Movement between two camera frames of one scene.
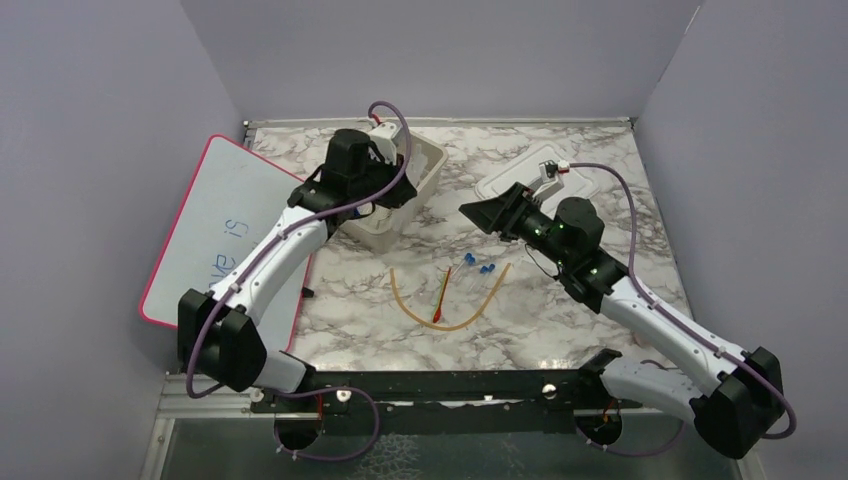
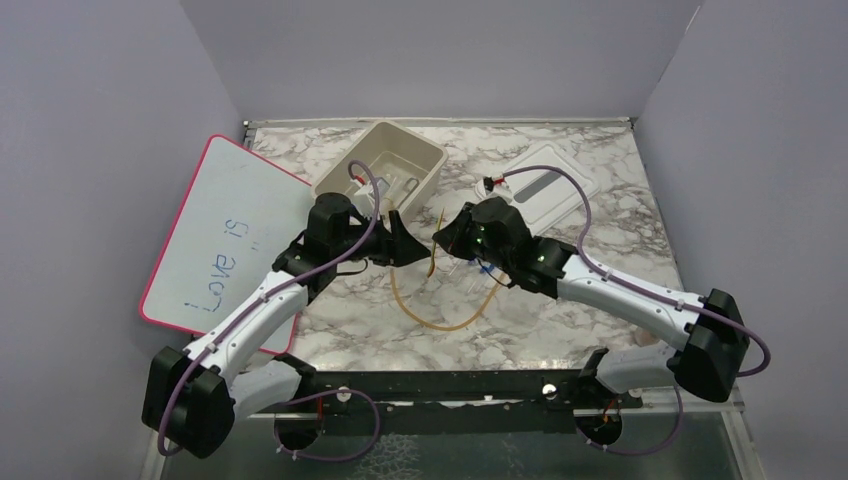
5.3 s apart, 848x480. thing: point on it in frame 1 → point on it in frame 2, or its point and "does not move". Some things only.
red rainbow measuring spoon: x=438 y=312 → x=432 y=267
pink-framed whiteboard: x=232 y=200 does not move
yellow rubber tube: x=436 y=326 does not move
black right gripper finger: x=504 y=214 → x=453 y=236
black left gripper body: x=376 y=178 → x=377 y=247
